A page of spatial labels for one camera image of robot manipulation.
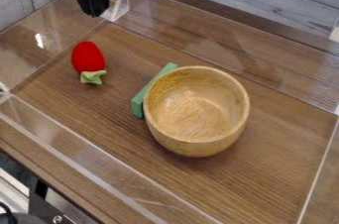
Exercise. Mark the clear acrylic tray wall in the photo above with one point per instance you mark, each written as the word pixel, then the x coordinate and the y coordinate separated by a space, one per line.
pixel 114 193

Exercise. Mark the black table leg bracket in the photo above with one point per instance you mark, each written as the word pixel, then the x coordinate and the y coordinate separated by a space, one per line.
pixel 42 208

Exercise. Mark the red plush strawberry toy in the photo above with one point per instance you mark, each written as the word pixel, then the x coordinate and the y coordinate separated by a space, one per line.
pixel 89 62

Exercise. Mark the green rectangular block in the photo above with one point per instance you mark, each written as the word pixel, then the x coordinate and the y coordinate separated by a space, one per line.
pixel 137 101

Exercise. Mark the clear acrylic corner bracket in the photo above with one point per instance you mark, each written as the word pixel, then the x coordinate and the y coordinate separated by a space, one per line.
pixel 118 8

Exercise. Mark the light wooden bowl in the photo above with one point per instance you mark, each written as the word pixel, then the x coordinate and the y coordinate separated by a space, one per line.
pixel 197 108

